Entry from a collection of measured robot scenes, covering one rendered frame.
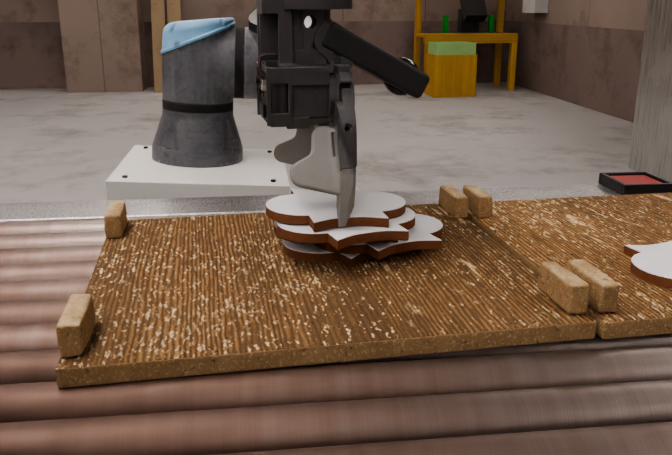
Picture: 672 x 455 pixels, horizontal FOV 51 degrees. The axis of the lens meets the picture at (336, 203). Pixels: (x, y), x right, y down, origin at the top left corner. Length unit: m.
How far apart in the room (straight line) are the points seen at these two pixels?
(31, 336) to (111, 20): 9.43
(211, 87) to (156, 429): 0.75
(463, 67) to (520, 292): 8.62
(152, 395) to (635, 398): 0.33
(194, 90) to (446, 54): 8.08
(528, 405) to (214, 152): 0.76
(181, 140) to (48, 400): 0.68
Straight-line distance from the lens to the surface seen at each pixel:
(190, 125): 1.15
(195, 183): 1.05
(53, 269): 0.78
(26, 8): 10.80
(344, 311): 0.58
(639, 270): 0.71
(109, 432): 0.49
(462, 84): 9.25
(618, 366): 0.59
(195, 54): 1.14
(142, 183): 1.06
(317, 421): 0.48
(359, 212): 0.67
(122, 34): 9.99
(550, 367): 0.57
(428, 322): 0.57
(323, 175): 0.64
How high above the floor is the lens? 1.18
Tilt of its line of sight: 16 degrees down
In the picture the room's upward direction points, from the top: straight up
